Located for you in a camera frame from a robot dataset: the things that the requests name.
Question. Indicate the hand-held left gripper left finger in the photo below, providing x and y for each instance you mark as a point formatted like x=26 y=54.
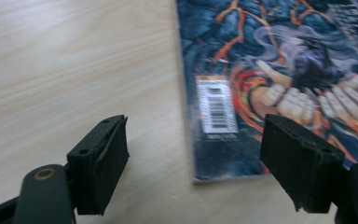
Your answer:
x=101 y=168

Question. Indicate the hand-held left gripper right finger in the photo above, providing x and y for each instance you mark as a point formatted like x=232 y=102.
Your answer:
x=301 y=165

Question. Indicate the blue illustrated magazine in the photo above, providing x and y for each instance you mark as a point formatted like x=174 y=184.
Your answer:
x=245 y=46

